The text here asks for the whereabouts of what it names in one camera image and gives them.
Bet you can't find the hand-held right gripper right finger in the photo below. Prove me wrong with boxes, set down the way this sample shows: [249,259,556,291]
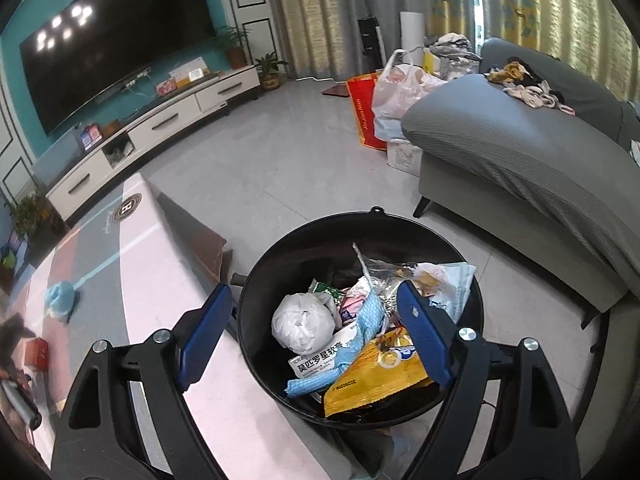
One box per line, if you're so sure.
[396,280,583,480]

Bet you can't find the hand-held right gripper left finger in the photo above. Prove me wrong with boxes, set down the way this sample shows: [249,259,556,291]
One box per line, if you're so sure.
[50,282,236,480]

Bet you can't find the blue checkered cloth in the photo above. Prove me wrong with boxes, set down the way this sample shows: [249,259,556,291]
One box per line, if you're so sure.
[285,290,396,398]

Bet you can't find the clear plastic bag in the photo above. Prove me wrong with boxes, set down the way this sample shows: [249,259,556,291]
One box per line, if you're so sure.
[352,242,478,321]

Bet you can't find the yellow snack bag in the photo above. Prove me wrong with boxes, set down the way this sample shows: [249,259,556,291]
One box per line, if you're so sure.
[322,327,436,420]

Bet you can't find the white plastic bag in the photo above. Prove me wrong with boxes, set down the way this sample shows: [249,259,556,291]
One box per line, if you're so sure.
[271,292,337,356]

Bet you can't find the black trash bin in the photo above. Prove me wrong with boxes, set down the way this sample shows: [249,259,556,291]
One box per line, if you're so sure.
[236,206,485,431]

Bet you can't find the white medicine box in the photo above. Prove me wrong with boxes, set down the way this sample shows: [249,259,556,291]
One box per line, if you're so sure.
[287,327,373,381]

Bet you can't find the light blue crumpled cloth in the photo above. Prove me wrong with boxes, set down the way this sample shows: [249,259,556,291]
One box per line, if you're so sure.
[45,280,80,318]

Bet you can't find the small red box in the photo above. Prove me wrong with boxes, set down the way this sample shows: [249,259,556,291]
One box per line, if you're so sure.
[24,337,50,366]

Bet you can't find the white cardboard box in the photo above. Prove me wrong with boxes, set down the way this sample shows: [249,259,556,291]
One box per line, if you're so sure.
[387,137,426,176]

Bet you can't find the grey sofa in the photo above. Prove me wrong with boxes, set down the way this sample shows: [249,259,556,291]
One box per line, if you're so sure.
[402,37,640,316]

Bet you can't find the silver metal bottle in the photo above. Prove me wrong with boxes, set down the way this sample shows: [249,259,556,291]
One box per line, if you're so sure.
[0,377,42,431]

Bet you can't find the bushy potted plants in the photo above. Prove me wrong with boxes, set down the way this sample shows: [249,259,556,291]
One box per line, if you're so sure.
[10,187,66,241]

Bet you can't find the white television cabinet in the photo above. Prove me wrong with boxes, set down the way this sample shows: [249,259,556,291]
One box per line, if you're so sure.
[45,67,261,221]

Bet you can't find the blue printed box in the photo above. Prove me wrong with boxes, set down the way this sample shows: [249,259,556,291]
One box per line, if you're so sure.
[77,127,103,151]

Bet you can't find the red gift bag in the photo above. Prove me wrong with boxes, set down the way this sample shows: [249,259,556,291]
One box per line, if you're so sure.
[347,72,391,152]

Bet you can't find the large white shopping bag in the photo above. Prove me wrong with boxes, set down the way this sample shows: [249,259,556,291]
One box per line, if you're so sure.
[371,49,448,141]

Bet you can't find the white desk calendar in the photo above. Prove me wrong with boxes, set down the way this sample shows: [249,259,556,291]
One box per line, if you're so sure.
[167,57,208,86]

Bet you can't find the white power strip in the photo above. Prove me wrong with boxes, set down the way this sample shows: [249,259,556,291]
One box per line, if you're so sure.
[122,67,153,88]

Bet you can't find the dark mixed clothes pile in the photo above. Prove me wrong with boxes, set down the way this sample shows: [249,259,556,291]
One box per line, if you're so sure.
[487,57,576,113]

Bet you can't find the small potted plant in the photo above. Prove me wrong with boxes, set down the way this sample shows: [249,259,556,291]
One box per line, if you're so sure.
[252,52,288,91]

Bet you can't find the grey white clothes pile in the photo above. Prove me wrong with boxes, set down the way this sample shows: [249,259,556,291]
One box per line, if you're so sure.
[427,32,483,78]

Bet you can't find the tall potted plant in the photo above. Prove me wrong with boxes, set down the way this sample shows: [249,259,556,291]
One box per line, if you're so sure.
[215,25,251,71]

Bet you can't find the black upright vacuum cleaner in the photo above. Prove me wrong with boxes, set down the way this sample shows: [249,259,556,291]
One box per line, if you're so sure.
[342,0,386,83]

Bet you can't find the white cylinder air purifier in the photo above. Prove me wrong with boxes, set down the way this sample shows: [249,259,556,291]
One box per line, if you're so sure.
[399,10,426,61]

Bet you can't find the black television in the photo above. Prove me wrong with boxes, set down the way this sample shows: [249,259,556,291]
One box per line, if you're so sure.
[19,0,218,136]

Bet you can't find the striped window curtain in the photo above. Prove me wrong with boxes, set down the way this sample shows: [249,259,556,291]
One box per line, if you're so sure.
[270,0,640,71]

